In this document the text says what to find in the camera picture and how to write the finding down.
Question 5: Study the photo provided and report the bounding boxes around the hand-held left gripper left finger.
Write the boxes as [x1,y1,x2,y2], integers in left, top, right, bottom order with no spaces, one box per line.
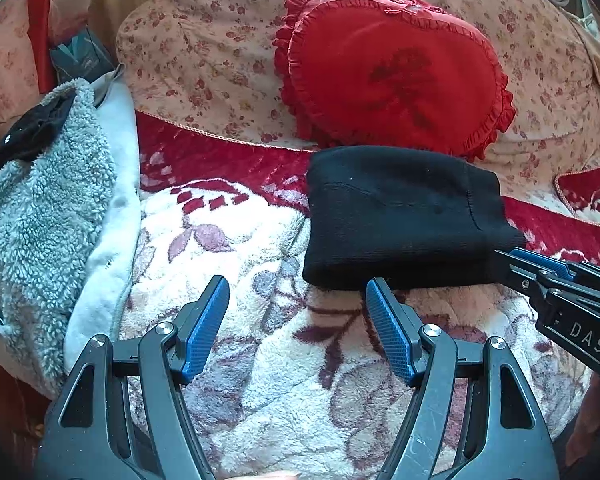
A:
[35,275,230,480]

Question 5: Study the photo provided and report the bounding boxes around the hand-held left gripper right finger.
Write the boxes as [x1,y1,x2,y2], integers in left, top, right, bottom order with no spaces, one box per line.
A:
[366,278,561,480]

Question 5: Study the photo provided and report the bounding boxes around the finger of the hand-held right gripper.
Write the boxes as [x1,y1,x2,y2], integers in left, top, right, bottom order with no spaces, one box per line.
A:
[509,248,600,306]
[491,251,556,306]

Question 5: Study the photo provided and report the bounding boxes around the black pants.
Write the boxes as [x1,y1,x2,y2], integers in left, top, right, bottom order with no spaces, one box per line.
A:
[302,145,528,291]

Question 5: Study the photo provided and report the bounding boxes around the red white floral plush blanket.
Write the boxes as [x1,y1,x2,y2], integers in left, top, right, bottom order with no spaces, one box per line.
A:
[115,110,600,480]

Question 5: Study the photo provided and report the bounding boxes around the grey-blue fleece jacket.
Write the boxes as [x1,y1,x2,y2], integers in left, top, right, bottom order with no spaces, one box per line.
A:
[0,65,143,396]

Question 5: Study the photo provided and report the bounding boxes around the red heart-shaped frilled pillow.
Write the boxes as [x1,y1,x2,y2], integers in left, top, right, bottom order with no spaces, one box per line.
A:
[274,0,516,162]

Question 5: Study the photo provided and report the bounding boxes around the small black garment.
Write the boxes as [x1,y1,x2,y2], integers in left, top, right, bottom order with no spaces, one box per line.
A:
[0,91,76,186]

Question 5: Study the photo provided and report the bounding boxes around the teal packet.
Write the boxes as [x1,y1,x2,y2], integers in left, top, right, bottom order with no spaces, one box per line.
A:
[50,27,116,86]

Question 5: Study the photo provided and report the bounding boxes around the pink floral pillow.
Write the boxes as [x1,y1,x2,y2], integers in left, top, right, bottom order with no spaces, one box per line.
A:
[0,0,51,126]

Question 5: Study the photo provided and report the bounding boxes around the beige satin cloth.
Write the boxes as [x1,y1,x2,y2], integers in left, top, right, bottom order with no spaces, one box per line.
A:
[65,0,191,61]

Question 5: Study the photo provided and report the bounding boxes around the red cloth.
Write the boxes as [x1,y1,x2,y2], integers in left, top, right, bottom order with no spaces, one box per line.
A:
[27,0,56,91]

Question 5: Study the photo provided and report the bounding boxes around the wooden bed frame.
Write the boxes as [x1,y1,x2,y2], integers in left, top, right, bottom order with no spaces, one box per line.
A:
[0,350,46,461]

